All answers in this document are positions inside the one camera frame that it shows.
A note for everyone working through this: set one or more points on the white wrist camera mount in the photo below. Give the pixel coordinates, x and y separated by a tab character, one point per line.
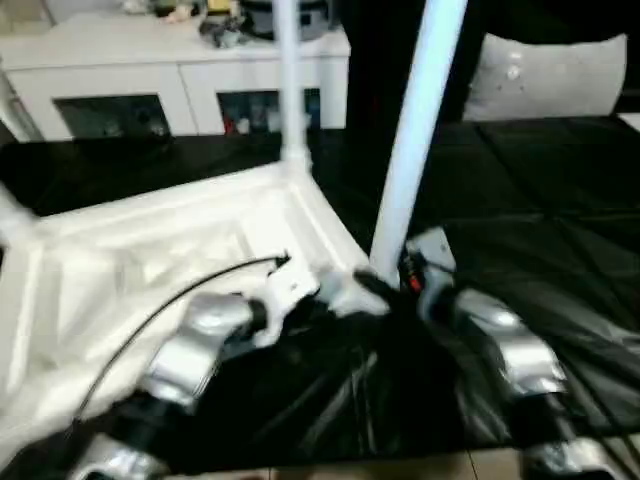
290	285
430	245

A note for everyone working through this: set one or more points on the bag of black parts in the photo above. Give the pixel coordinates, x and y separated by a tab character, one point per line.
220	32

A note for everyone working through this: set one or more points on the spotted plush toy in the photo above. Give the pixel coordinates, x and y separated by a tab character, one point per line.
134	5

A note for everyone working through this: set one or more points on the white sideboard with glass doors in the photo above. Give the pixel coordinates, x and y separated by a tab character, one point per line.
125	65

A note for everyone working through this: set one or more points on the white plastic table top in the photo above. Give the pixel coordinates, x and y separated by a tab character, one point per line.
150	235

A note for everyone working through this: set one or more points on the grey cushion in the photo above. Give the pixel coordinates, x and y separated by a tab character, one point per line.
550	75

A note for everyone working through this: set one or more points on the black cabinet with gold label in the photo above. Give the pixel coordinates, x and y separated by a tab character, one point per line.
370	60

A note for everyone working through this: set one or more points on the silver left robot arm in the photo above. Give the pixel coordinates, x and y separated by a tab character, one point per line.
200	320

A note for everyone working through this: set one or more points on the white plastic table leg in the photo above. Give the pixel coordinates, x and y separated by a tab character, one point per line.
12	220
415	125
292	75

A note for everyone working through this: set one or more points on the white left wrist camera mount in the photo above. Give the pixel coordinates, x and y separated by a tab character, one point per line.
290	285

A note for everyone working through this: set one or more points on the round grey appliance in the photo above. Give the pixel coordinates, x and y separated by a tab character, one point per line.
320	20

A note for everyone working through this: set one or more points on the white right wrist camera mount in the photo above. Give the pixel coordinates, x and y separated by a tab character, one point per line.
430	245

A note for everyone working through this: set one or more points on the yellow box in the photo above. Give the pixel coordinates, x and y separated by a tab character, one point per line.
222	4

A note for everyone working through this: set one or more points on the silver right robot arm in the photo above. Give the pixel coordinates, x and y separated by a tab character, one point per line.
525	350

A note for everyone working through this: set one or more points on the dark green plush toy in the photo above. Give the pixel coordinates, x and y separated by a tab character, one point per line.
164	6

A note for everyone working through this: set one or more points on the black work mat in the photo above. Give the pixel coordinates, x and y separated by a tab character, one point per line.
525	175

